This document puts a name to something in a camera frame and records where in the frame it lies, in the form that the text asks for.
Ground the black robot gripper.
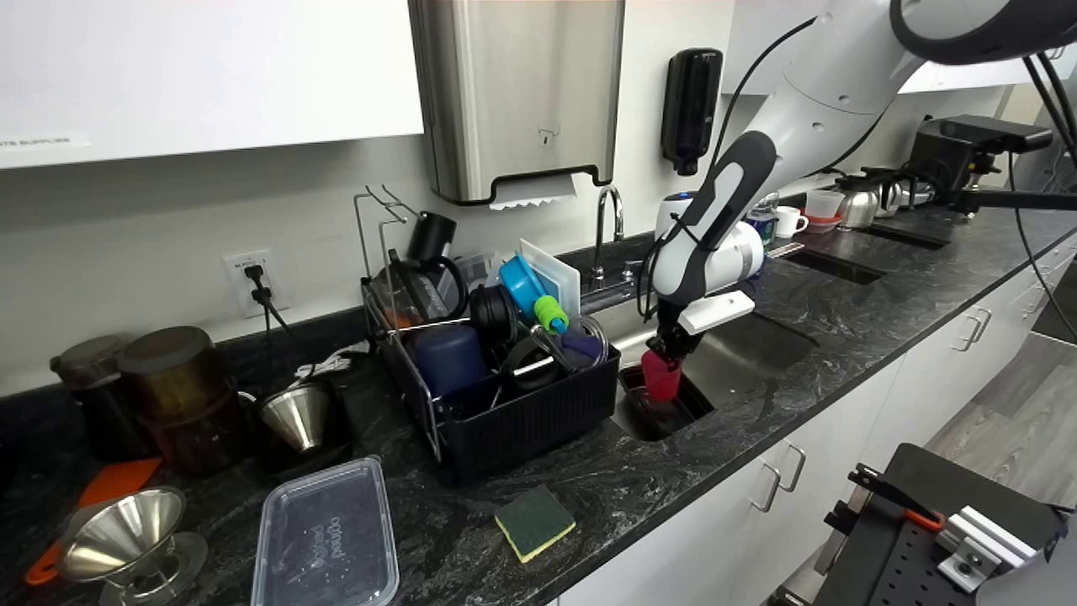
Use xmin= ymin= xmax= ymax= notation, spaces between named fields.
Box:
xmin=641 ymin=214 xmax=771 ymax=436

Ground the red plastic cup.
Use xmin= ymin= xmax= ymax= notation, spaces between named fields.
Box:
xmin=641 ymin=349 xmax=681 ymax=407

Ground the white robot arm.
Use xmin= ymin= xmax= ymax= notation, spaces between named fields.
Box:
xmin=641 ymin=0 xmax=1077 ymax=411

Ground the black dish drainer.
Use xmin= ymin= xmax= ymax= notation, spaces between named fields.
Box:
xmin=354 ymin=187 xmax=620 ymax=484

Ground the dark blue cup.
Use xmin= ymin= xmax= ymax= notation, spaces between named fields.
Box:
xmin=406 ymin=328 xmax=490 ymax=394

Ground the stainless steel sink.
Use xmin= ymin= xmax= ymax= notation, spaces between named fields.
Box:
xmin=588 ymin=298 xmax=817 ymax=427

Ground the green blue bottle brush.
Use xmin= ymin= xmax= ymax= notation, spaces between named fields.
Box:
xmin=537 ymin=295 xmax=569 ymax=332

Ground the green yellow sponge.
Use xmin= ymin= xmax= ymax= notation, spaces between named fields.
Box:
xmin=495 ymin=484 xmax=576 ymax=561

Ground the chrome sink faucet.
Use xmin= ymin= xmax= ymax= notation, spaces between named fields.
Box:
xmin=594 ymin=185 xmax=625 ymax=282

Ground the white mug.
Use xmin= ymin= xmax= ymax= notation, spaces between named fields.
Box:
xmin=773 ymin=205 xmax=807 ymax=239

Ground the steel kettle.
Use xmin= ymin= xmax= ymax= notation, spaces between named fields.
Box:
xmin=841 ymin=187 xmax=882 ymax=230

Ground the black equipment with orange tool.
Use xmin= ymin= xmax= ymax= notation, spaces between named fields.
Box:
xmin=816 ymin=444 xmax=1075 ymax=606

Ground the black soap dispenser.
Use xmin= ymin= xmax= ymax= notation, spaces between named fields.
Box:
xmin=660 ymin=47 xmax=723 ymax=174

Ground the clear plastic container lid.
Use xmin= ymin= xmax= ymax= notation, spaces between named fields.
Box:
xmin=248 ymin=454 xmax=401 ymax=606

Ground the small steel funnel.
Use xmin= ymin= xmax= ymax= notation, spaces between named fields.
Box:
xmin=260 ymin=383 xmax=331 ymax=454

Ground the steel paper towel dispenser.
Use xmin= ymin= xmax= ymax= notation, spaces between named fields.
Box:
xmin=406 ymin=0 xmax=625 ymax=205

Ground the dark brown canister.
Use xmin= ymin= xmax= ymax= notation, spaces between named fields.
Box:
xmin=118 ymin=328 xmax=248 ymax=478

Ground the steel cone funnel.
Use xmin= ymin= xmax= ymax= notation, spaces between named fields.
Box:
xmin=60 ymin=487 xmax=185 ymax=582

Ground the orange spatula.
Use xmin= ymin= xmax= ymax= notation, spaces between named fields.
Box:
xmin=21 ymin=457 xmax=163 ymax=590

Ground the dark lidded jar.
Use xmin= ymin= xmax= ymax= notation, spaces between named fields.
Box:
xmin=52 ymin=337 xmax=156 ymax=461

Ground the black camera on stand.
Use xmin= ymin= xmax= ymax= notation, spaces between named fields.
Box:
xmin=840 ymin=116 xmax=1077 ymax=230

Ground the wall power outlet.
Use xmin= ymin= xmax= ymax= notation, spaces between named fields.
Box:
xmin=224 ymin=248 xmax=275 ymax=316

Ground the white wall cabinet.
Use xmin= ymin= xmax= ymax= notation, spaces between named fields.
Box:
xmin=0 ymin=0 xmax=421 ymax=169

